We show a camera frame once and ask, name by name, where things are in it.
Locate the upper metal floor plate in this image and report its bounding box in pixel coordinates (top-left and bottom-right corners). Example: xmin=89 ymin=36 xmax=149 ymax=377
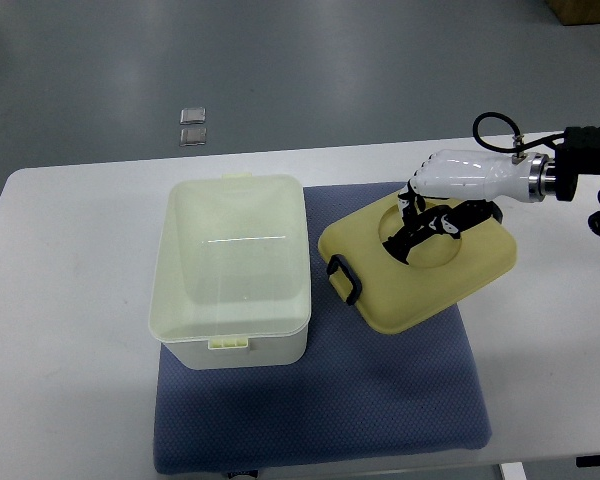
xmin=180 ymin=107 xmax=206 ymax=125

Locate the white storage box base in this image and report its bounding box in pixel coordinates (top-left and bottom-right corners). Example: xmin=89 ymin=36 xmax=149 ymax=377
xmin=149 ymin=175 xmax=311 ymax=370

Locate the blue padded mat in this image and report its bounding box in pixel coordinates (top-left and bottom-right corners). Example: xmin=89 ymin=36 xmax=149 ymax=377
xmin=152 ymin=181 xmax=493 ymax=475

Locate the lower metal floor plate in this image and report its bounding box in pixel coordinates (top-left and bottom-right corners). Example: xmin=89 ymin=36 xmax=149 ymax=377
xmin=179 ymin=127 xmax=207 ymax=147

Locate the yellow box lid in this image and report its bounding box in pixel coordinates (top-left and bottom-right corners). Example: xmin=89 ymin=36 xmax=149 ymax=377
xmin=318 ymin=192 xmax=517 ymax=334

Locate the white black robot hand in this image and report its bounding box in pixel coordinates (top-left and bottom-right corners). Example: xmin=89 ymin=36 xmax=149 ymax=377
xmin=397 ymin=150 xmax=536 ymax=248

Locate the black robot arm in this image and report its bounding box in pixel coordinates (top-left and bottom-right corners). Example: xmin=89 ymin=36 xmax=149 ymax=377
xmin=384 ymin=113 xmax=600 ymax=261

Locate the brown cardboard box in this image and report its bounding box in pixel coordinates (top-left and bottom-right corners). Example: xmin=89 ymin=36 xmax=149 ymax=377
xmin=545 ymin=0 xmax=600 ymax=26

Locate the metal floor plate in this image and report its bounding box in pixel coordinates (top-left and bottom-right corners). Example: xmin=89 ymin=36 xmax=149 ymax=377
xmin=180 ymin=107 xmax=206 ymax=125
xmin=179 ymin=127 xmax=207 ymax=147

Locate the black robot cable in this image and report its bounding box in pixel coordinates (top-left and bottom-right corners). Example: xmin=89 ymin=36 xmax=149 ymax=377
xmin=472 ymin=111 xmax=566 ymax=154

